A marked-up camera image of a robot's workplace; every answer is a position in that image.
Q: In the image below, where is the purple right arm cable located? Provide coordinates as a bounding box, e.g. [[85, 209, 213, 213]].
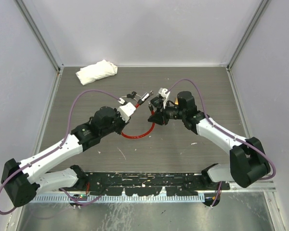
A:
[[167, 78, 277, 181]]

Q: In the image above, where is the red cable lock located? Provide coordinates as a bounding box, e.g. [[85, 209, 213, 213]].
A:
[[120, 90, 159, 140]]

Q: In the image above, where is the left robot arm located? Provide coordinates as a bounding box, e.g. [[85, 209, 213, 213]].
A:
[[1, 103, 136, 207]]

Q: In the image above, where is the aluminium frame rail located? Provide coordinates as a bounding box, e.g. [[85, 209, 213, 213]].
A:
[[229, 180, 276, 193]]

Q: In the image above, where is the white cloth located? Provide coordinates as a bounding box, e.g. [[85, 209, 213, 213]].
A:
[[76, 60, 118, 85]]

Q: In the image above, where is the blue slotted cable duct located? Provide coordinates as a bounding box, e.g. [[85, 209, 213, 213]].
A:
[[31, 193, 205, 203]]

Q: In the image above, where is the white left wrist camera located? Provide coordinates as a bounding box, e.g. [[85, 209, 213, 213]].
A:
[[118, 103, 136, 123]]

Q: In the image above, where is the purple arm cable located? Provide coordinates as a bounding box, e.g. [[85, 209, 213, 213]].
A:
[[167, 78, 277, 181], [0, 90, 126, 215]]

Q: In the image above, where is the black padlock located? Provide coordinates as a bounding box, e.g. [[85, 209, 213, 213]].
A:
[[150, 96, 163, 108]]

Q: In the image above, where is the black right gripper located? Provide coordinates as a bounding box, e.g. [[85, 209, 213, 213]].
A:
[[147, 100, 185, 126]]

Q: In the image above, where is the black-headed key bunch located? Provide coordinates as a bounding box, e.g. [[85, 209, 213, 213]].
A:
[[126, 91, 140, 100]]

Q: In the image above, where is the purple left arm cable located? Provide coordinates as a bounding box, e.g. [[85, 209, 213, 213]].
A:
[[0, 90, 126, 215]]

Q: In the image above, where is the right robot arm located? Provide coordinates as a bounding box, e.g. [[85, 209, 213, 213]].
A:
[[148, 89, 271, 190]]

